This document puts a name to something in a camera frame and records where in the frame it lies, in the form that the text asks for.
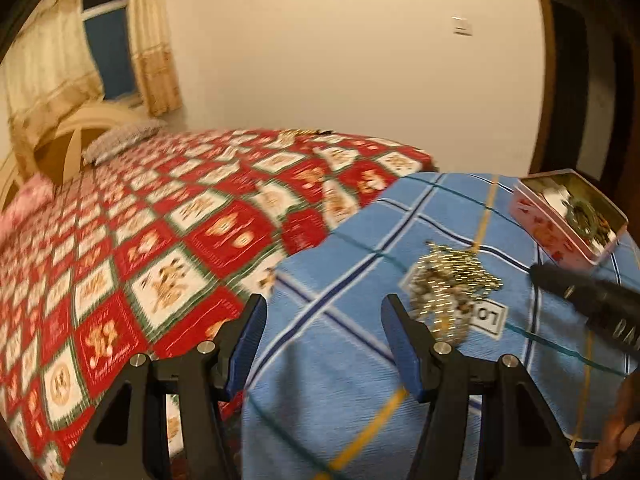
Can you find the narrow beige curtain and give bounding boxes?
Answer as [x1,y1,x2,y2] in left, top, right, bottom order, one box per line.
[127,0,184,117]

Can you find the pearl and gold chains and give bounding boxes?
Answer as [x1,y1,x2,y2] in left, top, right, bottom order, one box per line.
[407,240,503,347]

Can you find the pink tin box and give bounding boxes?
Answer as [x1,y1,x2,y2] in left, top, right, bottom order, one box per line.
[510,170,630,266]

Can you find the blue plaid blanket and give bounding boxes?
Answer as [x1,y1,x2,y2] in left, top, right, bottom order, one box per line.
[240,172,640,480]

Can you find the white printed paper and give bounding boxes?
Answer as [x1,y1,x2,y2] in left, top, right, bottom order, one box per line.
[541,186,572,212]

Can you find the person's right hand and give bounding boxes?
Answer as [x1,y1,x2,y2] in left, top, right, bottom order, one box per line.
[590,374,640,477]

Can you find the pink floral pillow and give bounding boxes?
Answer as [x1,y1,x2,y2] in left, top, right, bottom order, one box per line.
[0,175,55,227]

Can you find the white label card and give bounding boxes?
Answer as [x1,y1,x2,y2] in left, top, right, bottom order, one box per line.
[470,301,507,337]

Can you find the wooden door frame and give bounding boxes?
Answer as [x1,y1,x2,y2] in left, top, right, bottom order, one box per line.
[529,0,567,175]

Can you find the brown wooden bead necklace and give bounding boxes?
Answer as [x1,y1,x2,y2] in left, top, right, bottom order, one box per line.
[564,199,617,242]

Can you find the window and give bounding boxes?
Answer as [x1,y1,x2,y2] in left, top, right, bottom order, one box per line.
[81,0,144,107]

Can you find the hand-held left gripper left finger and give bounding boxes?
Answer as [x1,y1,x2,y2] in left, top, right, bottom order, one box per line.
[62,294,268,480]

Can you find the red printed blanket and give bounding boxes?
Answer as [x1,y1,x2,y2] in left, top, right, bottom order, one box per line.
[0,129,436,480]

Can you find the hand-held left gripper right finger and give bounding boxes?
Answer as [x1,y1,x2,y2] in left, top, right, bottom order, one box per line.
[381,294,583,480]

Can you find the wide beige curtain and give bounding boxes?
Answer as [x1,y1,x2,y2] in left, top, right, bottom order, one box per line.
[0,0,104,157]

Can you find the cream wooden headboard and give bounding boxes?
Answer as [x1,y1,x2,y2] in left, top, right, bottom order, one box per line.
[0,105,152,211]

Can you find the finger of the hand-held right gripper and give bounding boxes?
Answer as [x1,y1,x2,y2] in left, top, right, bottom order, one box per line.
[530,263,602,312]

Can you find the striped pillow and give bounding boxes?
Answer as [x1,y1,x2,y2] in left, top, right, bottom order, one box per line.
[81,119,168,166]

